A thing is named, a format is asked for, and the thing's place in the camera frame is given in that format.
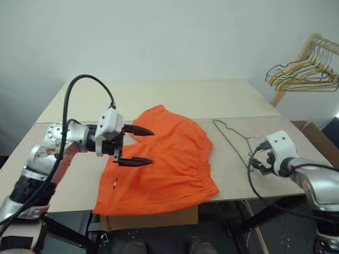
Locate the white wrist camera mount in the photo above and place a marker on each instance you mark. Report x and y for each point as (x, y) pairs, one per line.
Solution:
(108, 121)
(282, 145)

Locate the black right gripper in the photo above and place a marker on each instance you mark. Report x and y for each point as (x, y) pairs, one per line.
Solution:
(268, 158)

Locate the black box with white marking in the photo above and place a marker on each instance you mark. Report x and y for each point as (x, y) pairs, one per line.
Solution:
(103, 238)

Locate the dark rounded shape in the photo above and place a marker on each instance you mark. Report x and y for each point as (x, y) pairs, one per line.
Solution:
(200, 246)
(135, 247)

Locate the thin wooden slat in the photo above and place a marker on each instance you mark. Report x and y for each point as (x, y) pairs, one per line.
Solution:
(260, 239)

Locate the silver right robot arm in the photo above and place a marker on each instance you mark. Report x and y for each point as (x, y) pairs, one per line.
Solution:
(315, 180)

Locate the black table frame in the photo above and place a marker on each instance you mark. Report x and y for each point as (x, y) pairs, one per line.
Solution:
(259, 219)

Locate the dark flat panel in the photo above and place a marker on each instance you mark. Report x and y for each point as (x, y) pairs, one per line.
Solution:
(332, 129)

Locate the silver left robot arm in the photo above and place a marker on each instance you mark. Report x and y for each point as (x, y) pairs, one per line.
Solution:
(39, 158)

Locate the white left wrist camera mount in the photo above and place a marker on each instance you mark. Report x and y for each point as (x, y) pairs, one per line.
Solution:
(108, 121)

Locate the flat brown cardboard box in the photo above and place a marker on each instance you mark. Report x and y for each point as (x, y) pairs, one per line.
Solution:
(159, 219)

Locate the wooden clothes rack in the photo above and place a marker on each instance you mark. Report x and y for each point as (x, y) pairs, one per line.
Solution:
(280, 97)

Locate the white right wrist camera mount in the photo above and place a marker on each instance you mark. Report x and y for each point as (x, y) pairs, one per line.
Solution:
(282, 145)

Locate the open brown cardboard box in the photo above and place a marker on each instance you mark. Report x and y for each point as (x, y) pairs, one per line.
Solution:
(315, 135)

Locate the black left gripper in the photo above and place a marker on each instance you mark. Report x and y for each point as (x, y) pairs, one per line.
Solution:
(110, 146)

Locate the orange shorts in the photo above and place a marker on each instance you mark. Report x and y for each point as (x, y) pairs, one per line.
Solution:
(172, 164)

